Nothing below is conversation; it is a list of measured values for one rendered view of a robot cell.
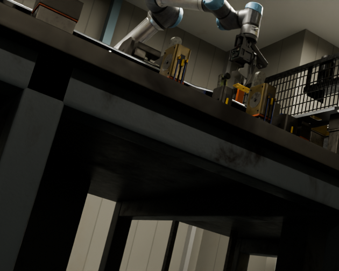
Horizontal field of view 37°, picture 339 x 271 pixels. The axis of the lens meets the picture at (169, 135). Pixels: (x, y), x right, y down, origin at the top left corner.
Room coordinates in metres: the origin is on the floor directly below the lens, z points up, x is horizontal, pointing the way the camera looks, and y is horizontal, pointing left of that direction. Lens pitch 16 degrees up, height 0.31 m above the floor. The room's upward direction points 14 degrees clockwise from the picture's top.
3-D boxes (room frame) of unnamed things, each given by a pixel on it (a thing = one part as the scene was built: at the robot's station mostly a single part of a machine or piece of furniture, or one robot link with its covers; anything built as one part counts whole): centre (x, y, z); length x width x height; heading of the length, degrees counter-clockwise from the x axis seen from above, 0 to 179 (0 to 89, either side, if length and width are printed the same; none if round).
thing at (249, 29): (1.84, -0.22, 1.35); 0.08 x 0.08 x 0.05
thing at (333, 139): (1.59, -0.55, 0.84); 0.05 x 0.05 x 0.29; 27
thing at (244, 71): (1.82, -0.23, 1.17); 0.06 x 0.03 x 0.09; 117
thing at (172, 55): (1.50, 0.03, 0.87); 0.12 x 0.07 x 0.35; 27
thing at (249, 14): (1.84, -0.22, 1.43); 0.09 x 0.08 x 0.11; 51
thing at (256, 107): (1.63, -0.29, 0.87); 0.12 x 0.07 x 0.35; 27
